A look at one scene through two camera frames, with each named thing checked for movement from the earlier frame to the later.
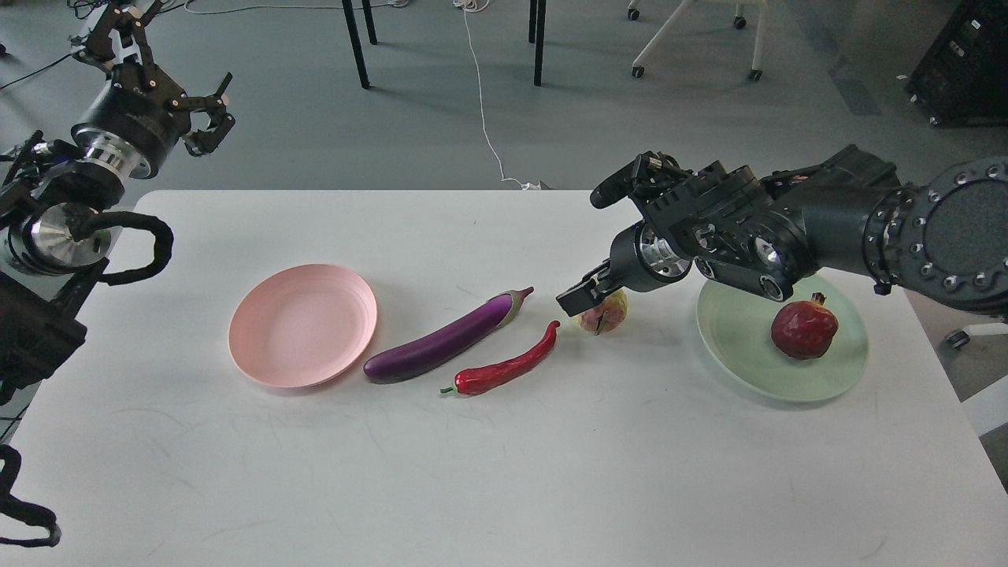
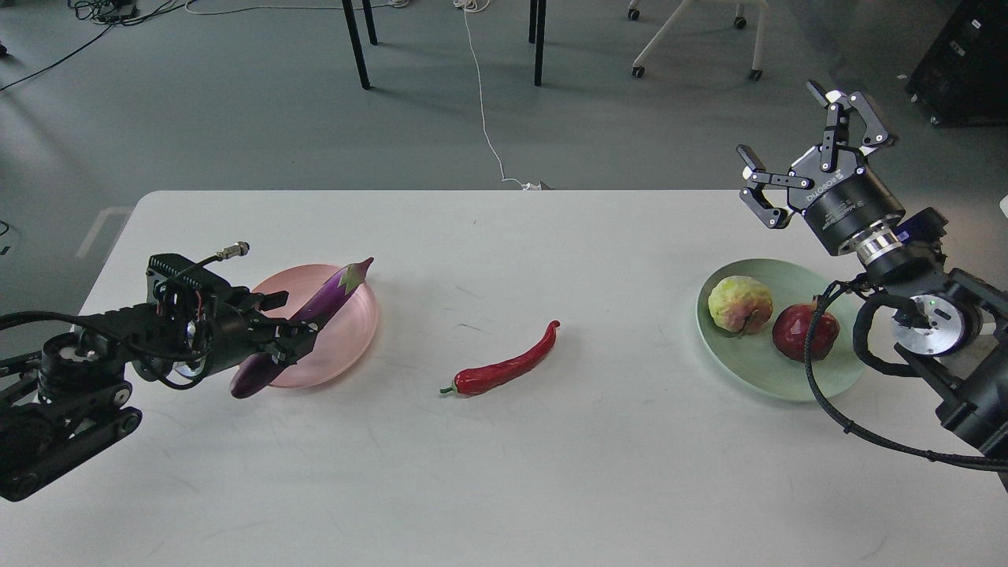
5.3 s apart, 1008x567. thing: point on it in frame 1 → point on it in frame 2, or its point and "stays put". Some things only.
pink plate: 302,325 stays put
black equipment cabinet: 961,79 stays put
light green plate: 735,324 stays put
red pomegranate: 804,330 stays put
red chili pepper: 480,379 stays put
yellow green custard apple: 605,316 → 741,304
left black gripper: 139,114 → 205,325
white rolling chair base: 755,74 stays put
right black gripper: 642,260 → 843,203
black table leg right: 541,17 stays put
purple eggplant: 434,350 → 260,372
